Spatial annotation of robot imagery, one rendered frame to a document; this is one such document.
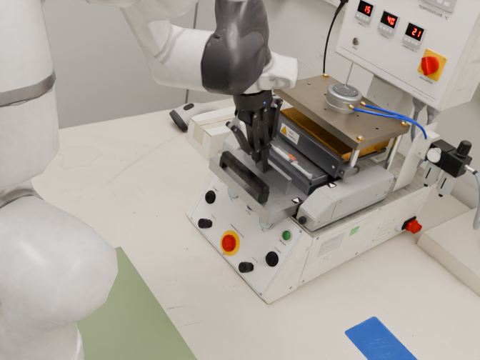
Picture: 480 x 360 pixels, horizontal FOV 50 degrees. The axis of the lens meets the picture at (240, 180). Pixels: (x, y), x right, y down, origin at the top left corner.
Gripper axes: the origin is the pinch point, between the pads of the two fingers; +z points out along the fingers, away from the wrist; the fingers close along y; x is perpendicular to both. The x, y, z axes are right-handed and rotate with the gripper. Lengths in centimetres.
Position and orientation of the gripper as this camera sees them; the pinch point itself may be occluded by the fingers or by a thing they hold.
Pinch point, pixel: (261, 157)
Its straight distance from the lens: 110.6
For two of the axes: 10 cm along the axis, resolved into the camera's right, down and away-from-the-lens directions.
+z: 1.2, 6.6, 7.5
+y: -8.0, 5.1, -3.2
